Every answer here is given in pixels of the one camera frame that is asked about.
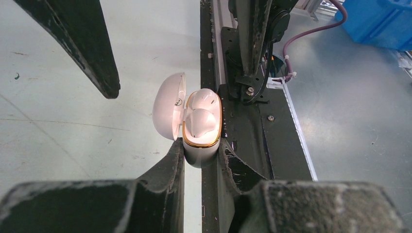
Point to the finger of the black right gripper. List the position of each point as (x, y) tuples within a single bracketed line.
[(252, 17), (80, 29)]

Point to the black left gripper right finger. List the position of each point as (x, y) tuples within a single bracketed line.
[(249, 203)]

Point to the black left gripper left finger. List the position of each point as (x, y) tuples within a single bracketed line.
[(152, 203)]

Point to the white stem earbud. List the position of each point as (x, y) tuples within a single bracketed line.
[(203, 99), (199, 122)]

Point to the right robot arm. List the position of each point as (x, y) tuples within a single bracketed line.
[(277, 24)]

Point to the blue plastic bin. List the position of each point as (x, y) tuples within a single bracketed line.
[(380, 23)]

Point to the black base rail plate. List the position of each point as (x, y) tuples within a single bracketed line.
[(262, 134)]

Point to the white cable duct strip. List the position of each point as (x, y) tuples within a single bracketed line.
[(280, 83)]

